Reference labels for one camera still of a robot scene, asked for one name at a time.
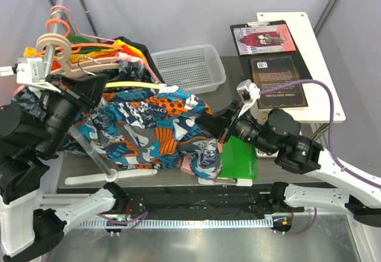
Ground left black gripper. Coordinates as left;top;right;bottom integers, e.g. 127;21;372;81
38;71;110;154

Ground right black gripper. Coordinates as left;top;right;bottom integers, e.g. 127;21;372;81
195;99;277;155

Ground yellow clothes hanger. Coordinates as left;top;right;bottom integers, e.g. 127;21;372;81
105;81;160;90

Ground colourful patterned shorts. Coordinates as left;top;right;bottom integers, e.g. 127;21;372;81
74;86;222;180

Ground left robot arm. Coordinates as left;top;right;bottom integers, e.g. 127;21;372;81
1;75;128;261

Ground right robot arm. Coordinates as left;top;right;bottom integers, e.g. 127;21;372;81
195;101;380;227

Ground beige wooden hanger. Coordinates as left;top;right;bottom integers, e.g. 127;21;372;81
38;36;118;78

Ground dark patterned shorts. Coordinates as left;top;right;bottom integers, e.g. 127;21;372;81
11;61;167;162

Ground orange knitted shorts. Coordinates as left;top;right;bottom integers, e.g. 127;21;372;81
17;43;149;75

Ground orange clothes hanger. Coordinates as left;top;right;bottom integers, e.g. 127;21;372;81
27;18;123;57

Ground pink clothes hanger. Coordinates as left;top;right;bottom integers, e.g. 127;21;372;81
50;5;115;43

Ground yellow shorts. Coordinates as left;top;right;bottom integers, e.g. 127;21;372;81
23;40;129;63

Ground green clipboard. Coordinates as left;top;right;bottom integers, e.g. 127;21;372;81
198;135;257;187

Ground pink cube power adapter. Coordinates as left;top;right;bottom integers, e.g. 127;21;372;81
180;155;195;176

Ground white perforated plastic basket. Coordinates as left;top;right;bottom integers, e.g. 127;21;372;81
151;44;226;95

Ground black garment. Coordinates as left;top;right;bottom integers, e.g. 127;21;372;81
114;36;152;66

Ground black hardcover book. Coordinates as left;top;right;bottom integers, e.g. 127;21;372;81
250;55;308;111

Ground silver clothes rack pole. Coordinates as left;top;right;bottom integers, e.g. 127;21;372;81
36;7;118;185

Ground white rack base foot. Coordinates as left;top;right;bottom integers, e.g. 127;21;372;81
65;169;158;186

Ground red illustrated book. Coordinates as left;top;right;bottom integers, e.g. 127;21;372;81
232;23;296;56

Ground white side table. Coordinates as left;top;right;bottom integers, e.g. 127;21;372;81
245;11;346;158

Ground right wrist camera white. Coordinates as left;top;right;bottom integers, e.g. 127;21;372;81
236;79;260;117

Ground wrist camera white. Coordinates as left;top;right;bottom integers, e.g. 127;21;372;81
1;57;49;91
236;79;260;117

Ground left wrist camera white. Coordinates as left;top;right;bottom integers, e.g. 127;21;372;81
1;57;49;91

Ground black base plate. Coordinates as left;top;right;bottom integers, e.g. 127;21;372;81
123;185;304;221

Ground white cable duct strip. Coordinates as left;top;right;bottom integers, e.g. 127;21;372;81
76;217;273;230

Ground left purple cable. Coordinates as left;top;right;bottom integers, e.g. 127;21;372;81
68;211;149;249

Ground aluminium rail frame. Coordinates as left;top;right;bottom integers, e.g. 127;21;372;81
38;192;373;262

